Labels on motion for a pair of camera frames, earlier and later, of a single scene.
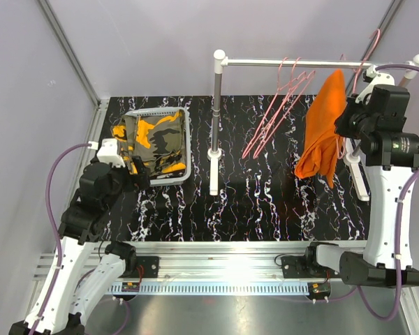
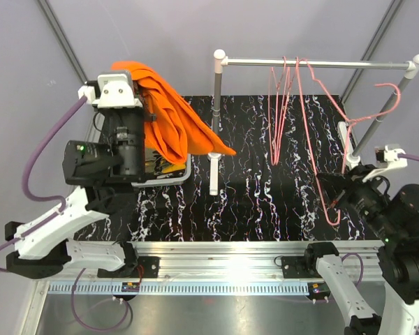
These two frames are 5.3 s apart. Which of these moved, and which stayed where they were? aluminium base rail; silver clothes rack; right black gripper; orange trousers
Moved: right black gripper; orange trousers
Stayed: silver clothes rack; aluminium base rail
